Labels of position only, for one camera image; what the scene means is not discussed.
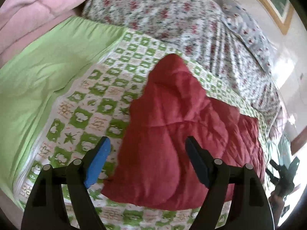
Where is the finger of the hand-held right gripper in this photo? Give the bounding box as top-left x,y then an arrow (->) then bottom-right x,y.
264,168 -> 280,183
269,160 -> 283,174

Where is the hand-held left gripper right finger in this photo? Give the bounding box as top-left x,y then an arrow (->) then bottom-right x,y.
185,136 -> 274,230

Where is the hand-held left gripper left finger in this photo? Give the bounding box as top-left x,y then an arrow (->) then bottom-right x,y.
21,136 -> 111,230

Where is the red quilted jacket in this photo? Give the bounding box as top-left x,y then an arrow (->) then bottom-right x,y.
101,53 -> 265,211

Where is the person's right hand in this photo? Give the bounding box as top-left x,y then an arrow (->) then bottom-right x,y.
268,191 -> 289,221

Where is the light blue cloth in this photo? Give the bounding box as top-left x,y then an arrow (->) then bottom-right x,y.
277,134 -> 294,170

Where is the pink striped cloth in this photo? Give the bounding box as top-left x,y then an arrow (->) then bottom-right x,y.
269,113 -> 289,140

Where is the green patterned blanket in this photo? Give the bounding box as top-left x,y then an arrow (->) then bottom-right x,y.
0,16 -> 271,230

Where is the dotted white pillow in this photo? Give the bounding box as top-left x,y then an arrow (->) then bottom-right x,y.
219,0 -> 279,73

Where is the floral bed quilt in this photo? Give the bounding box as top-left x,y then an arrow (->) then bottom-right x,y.
82,0 -> 282,130

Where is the pink comforter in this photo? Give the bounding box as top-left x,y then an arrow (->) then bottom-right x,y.
0,0 -> 96,63

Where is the wooden picture frame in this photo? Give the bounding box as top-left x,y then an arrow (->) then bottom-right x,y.
240,0 -> 295,35

